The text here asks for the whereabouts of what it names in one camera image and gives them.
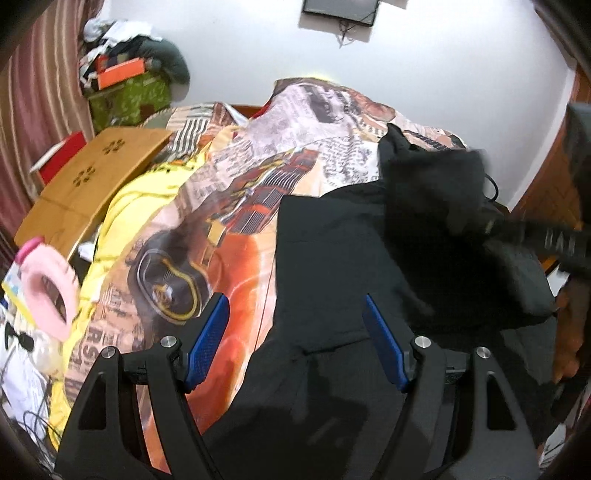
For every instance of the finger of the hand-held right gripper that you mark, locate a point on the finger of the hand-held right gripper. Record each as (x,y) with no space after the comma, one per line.
(498,226)

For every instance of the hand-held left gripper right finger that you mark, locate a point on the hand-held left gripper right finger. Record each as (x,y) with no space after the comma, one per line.
(383,341)

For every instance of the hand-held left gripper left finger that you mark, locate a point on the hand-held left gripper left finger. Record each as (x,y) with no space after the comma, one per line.
(210,337)

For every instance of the black jacket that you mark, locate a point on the black jacket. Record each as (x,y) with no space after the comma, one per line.
(341,258)

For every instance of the pile of clothes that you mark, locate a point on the pile of clothes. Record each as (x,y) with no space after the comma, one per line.
(115,37)

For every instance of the person's right hand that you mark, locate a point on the person's right hand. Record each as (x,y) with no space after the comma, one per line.
(568,332)

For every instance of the wooden door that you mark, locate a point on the wooden door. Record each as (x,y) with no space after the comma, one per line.
(549,161)

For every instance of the yellow garment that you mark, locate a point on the yellow garment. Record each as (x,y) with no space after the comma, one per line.
(134,203)

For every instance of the white clutter pile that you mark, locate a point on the white clutter pile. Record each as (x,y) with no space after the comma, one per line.
(23,369)

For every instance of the wooden lap desk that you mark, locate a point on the wooden lap desk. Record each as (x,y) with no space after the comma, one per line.
(97,175)

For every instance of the printed bed cover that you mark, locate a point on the printed bed cover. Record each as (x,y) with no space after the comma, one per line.
(286,138)

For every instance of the red box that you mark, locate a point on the red box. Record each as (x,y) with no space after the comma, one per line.
(64,154)

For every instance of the green printed cloth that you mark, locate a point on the green printed cloth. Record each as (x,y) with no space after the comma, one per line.
(134,99)

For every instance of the orange box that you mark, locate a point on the orange box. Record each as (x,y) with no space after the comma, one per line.
(122,74)

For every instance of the grey pillow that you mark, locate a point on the grey pillow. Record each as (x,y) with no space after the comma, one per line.
(171,57)

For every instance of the striped curtain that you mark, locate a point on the striped curtain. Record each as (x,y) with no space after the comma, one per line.
(37,92)

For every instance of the small wall monitor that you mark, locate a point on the small wall monitor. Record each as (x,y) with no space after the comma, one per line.
(339,7)

